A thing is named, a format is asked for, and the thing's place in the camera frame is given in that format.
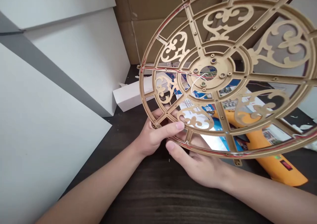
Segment person's left hand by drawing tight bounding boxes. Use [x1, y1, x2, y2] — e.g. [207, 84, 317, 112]
[135, 105, 185, 158]

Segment person's right hand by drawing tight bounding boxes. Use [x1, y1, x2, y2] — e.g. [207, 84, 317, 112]
[165, 140, 232, 189]

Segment gold ornate round frame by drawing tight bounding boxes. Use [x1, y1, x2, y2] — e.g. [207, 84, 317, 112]
[138, 0, 317, 167]

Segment printed colourful paper sheets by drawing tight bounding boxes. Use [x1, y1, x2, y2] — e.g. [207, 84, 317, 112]
[177, 68, 299, 152]

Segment small white box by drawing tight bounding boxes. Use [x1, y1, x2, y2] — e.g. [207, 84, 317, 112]
[113, 81, 150, 112]

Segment orange hot glue gun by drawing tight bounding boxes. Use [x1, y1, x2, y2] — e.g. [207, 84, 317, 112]
[212, 109, 309, 187]

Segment large white carton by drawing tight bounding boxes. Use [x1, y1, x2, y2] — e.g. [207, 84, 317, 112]
[0, 5, 132, 118]
[0, 0, 117, 31]
[0, 43, 113, 224]

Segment white paper scraps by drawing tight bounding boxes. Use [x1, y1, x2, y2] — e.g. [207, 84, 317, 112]
[289, 112, 317, 153]

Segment brown cardboard box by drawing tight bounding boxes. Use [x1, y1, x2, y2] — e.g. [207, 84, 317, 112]
[111, 0, 306, 66]

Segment thin white wire loop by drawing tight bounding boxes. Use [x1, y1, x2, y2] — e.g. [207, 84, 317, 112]
[190, 73, 211, 98]

